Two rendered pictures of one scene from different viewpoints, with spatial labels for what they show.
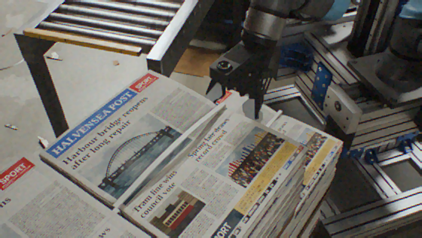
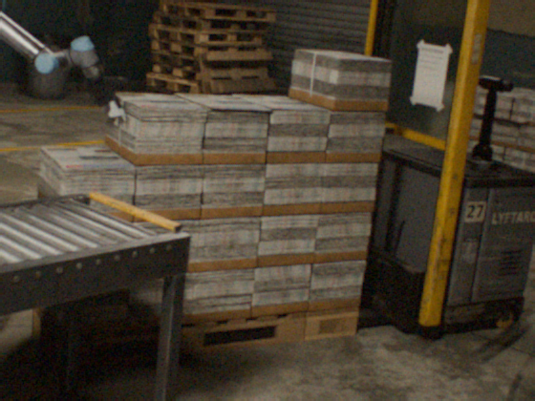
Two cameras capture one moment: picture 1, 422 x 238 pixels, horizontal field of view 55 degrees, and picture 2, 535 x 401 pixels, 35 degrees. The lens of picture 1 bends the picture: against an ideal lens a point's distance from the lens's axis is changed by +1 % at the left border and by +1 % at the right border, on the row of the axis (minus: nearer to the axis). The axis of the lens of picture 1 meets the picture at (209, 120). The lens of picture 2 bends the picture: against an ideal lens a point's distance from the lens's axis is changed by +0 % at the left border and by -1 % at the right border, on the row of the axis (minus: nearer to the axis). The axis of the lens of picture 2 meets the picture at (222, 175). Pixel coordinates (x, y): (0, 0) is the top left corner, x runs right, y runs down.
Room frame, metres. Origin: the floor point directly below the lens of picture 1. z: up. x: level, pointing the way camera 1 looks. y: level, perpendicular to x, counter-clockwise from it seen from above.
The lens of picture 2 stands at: (3.39, 1.85, 1.55)
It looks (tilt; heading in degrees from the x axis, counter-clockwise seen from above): 13 degrees down; 207
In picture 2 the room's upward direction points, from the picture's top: 6 degrees clockwise
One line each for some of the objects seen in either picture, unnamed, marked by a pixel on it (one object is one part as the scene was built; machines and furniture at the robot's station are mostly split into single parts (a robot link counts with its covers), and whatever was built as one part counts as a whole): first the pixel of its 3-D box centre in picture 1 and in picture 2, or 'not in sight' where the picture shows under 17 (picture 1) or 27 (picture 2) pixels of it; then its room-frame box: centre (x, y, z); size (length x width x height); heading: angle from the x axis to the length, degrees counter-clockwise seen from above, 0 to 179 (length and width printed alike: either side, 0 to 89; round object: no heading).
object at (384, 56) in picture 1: (405, 59); not in sight; (0.98, -0.58, 0.87); 0.15 x 0.15 x 0.10
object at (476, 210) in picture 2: not in sight; (449, 235); (-0.91, 1.04, 0.40); 0.69 x 0.55 x 0.80; 54
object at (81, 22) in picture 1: (105, 28); (94, 226); (1.30, 0.38, 0.77); 0.47 x 0.05 x 0.05; 73
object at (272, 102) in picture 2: not in sight; (278, 102); (-0.01, 0.39, 1.06); 0.37 x 0.28 x 0.01; 55
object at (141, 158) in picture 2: not in sight; (161, 155); (0.53, 0.15, 0.86); 0.29 x 0.16 x 0.04; 144
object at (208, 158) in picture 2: not in sight; (215, 148); (0.23, 0.22, 0.86); 0.38 x 0.29 x 0.04; 54
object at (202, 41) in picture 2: not in sight; (209, 58); (-5.73, -3.02, 0.65); 1.33 x 0.94 x 1.30; 167
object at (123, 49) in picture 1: (81, 41); (133, 210); (1.16, 0.43, 0.81); 0.43 x 0.03 x 0.02; 73
